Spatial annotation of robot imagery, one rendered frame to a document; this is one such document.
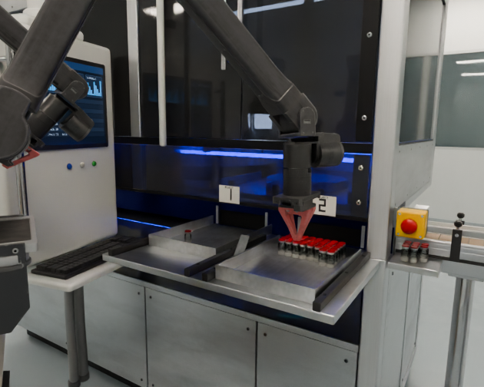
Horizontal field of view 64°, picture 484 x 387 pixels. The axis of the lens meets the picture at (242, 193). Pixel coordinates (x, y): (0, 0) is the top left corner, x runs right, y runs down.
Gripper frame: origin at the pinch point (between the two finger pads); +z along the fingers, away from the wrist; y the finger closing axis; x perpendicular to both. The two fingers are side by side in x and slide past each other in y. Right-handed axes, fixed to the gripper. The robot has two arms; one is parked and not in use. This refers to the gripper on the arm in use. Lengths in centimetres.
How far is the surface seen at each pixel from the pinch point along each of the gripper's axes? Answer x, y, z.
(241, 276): 14.2, 0.0, 11.7
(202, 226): 56, 37, 13
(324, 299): -6.3, -0.1, 12.5
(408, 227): -16.2, 34.1, 3.9
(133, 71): 87, 38, -46
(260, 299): 7.4, -2.8, 14.7
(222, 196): 46, 37, 1
